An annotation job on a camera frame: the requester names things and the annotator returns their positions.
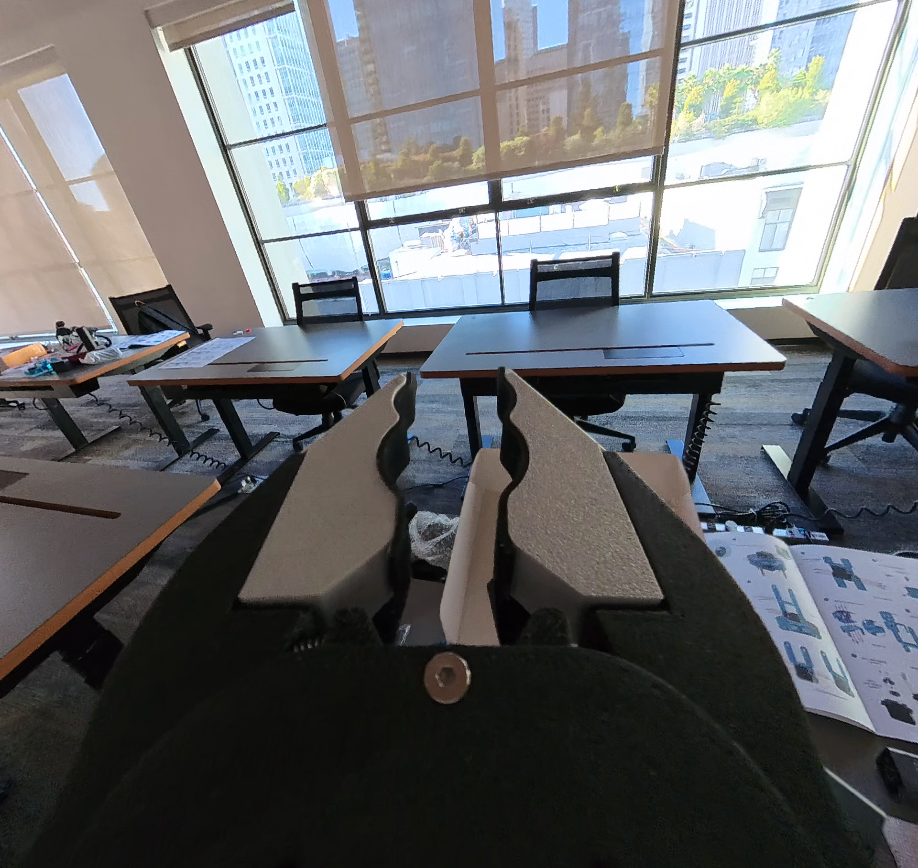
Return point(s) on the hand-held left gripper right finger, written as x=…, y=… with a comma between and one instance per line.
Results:
x=581, y=524

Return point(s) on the brown mesh roller blind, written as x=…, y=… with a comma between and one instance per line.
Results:
x=430, y=58

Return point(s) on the black mesh desk chair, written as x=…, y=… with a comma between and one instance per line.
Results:
x=326, y=301
x=574, y=284
x=154, y=316

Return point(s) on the office desk black legs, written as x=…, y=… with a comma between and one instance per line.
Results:
x=868, y=323
x=93, y=370
x=301, y=344
x=574, y=330
x=86, y=560

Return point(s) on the small black block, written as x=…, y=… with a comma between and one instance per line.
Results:
x=900, y=771

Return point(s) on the printed paper sheets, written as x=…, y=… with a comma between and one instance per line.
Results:
x=208, y=352

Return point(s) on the beige roller blinds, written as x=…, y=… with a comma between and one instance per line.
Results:
x=50, y=237

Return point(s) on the cardboard box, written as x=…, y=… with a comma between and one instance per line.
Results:
x=470, y=560

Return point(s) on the clear bubble wrap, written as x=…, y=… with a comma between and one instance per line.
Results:
x=434, y=538

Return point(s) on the white power strip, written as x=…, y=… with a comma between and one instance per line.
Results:
x=760, y=529

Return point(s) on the printed instruction booklet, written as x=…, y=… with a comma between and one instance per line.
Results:
x=846, y=631

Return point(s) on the large grid window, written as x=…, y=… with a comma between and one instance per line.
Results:
x=717, y=237

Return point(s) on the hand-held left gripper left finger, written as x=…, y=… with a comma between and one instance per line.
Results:
x=323, y=524

